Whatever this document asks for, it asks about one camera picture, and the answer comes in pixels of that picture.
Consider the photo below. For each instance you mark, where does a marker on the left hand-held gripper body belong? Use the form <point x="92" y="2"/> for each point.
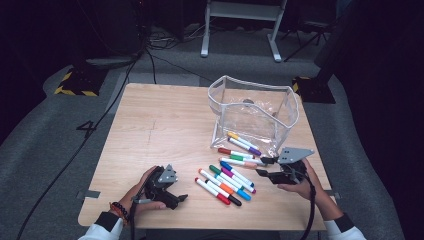
<point x="167" y="175"/>

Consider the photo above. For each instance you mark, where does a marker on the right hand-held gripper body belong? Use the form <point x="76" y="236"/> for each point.
<point x="293" y="155"/>

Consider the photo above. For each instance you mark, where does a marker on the magenta cap marker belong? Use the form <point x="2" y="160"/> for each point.
<point x="240" y="181"/>

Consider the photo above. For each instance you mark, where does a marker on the purple cap marker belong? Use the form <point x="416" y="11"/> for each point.
<point x="245" y="147"/>

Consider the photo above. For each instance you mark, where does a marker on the red cap marker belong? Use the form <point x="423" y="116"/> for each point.
<point x="210" y="190"/>

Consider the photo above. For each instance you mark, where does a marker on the light blue cap marker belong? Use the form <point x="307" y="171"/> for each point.
<point x="244" y="194"/>

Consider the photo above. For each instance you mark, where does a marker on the pink cap marker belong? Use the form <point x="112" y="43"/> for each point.
<point x="236" y="163"/>

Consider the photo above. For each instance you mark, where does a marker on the brown cap marker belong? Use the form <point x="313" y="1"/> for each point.
<point x="235" y="153"/>

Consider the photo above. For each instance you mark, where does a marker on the yellow cap marker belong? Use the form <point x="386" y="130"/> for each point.
<point x="239" y="139"/>

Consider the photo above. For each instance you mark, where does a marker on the orange cap marker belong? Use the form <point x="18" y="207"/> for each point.
<point x="215" y="180"/>

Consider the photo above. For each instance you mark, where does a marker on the black cap marker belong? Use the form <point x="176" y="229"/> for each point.
<point x="223" y="193"/>

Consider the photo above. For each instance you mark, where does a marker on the dark green cap marker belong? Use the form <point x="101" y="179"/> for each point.
<point x="216" y="169"/>

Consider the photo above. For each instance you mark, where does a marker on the clear plastic zipper pouch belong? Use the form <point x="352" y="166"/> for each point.
<point x="253" y="116"/>

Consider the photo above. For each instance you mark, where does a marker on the person's right hand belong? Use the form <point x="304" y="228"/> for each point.
<point x="311" y="190"/>

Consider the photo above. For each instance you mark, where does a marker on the person's left hand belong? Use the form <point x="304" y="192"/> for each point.
<point x="133" y="198"/>

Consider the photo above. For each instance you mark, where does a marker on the grey tape tab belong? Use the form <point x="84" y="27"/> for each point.
<point x="332" y="194"/>
<point x="90" y="194"/>

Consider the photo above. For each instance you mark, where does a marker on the black yellow striped stand base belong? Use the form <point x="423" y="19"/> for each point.
<point x="78" y="83"/>
<point x="313" y="91"/>

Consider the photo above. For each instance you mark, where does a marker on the black tripod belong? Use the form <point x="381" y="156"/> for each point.
<point x="310" y="38"/>

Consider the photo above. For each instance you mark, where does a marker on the black slanted stand pole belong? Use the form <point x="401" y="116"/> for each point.
<point x="336" y="43"/>

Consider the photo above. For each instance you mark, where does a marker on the white metal stand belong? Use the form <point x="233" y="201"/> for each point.
<point x="206" y="33"/>

